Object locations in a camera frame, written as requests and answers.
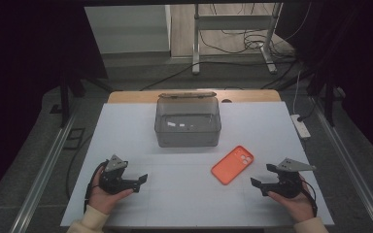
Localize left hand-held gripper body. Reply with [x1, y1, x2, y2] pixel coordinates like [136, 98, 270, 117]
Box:
[97, 154, 141, 195]

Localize black plug with cable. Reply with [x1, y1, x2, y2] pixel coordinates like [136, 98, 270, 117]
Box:
[296, 96, 320, 123]

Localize orange phone case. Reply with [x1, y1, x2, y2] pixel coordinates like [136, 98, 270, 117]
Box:
[210, 145, 255, 186]

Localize person's left hand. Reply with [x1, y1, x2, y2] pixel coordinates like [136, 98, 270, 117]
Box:
[87, 166, 135, 216]

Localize white power strip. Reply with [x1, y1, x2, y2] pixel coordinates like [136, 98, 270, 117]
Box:
[289, 114, 312, 141]

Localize grey metal stand frame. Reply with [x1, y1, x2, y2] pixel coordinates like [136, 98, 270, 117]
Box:
[191, 2, 284, 76]

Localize white cabinet panel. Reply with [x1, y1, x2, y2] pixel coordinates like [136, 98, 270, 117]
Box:
[84, 4, 172, 55]

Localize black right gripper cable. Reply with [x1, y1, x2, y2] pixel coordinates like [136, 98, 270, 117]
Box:
[299, 179, 319, 218]

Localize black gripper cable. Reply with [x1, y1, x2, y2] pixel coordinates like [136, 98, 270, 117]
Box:
[84, 159, 110, 215]
[299, 179, 319, 218]

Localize white cable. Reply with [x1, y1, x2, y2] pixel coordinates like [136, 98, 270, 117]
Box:
[291, 69, 303, 116]

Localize white table mat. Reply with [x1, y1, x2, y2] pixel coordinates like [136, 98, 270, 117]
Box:
[60, 101, 335, 227]

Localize transparent grey storage box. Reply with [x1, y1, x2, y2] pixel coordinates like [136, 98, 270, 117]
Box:
[153, 96, 222, 149]

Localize aluminium floor rail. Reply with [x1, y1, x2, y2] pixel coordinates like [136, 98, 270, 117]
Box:
[310, 96, 373, 233]
[9, 108, 80, 233]

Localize person's right hand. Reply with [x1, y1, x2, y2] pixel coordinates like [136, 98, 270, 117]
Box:
[266, 174, 316, 224]

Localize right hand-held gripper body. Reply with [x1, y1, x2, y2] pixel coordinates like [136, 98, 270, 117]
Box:
[267, 157, 318, 199]

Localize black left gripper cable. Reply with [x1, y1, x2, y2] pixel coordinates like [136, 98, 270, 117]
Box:
[84, 159, 110, 215]

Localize tangled black floor cables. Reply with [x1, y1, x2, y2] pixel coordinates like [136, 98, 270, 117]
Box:
[198, 3, 314, 61]

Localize black stand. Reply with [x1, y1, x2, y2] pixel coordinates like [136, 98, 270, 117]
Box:
[306, 69, 348, 127]
[49, 62, 114, 128]

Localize thin black floor cable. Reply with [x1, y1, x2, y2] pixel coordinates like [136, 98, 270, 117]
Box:
[64, 133, 94, 201]

